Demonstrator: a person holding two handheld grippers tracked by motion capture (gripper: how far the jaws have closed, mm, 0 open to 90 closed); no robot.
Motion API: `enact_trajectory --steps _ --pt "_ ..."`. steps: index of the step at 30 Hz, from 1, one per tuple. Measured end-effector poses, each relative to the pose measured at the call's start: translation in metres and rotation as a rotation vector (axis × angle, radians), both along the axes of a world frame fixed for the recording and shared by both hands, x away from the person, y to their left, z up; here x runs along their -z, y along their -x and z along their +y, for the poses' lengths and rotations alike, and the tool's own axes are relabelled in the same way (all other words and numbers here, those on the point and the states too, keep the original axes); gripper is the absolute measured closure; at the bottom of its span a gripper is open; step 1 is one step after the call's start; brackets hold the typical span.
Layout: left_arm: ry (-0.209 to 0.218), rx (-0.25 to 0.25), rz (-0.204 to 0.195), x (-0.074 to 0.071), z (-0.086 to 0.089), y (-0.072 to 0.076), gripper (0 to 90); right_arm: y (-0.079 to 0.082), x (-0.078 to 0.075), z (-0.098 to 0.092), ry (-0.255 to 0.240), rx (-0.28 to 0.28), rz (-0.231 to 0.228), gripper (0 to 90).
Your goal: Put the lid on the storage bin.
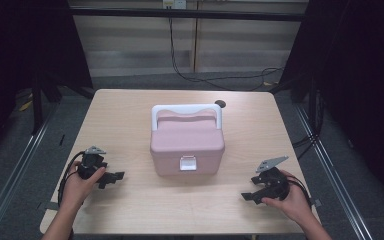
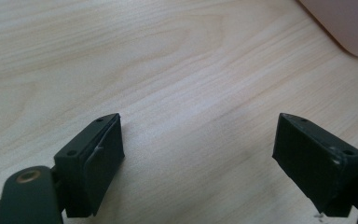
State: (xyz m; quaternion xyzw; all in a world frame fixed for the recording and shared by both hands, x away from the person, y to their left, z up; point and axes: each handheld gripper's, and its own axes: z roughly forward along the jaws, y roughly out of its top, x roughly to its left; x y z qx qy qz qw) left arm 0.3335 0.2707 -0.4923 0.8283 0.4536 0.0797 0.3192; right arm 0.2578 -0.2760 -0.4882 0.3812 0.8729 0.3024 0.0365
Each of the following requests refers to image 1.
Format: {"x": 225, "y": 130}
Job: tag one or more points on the yellow tape piece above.
{"x": 25, "y": 106}

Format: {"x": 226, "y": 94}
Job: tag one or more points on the pink storage box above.
{"x": 186, "y": 143}

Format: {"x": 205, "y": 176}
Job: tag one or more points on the black horizontal bar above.
{"x": 186, "y": 14}

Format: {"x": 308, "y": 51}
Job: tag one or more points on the black stand leg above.
{"x": 37, "y": 106}
{"x": 314, "y": 106}

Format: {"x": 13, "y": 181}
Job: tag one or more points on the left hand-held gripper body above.
{"x": 90, "y": 165}

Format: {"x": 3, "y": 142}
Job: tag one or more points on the white wall socket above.
{"x": 174, "y": 3}

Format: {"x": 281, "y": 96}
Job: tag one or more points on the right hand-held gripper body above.
{"x": 273, "y": 185}

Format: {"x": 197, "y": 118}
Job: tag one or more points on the person's right hand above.
{"x": 291, "y": 203}

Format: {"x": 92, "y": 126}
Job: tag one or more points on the metal floor rail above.
{"x": 333, "y": 173}
{"x": 13, "y": 173}

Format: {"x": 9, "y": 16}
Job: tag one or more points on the person's left hand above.
{"x": 76, "y": 190}

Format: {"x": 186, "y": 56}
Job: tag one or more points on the dark curtain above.
{"x": 26, "y": 50}
{"x": 363, "y": 83}

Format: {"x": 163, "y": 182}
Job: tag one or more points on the grey tape piece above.
{"x": 316, "y": 202}
{"x": 48, "y": 205}

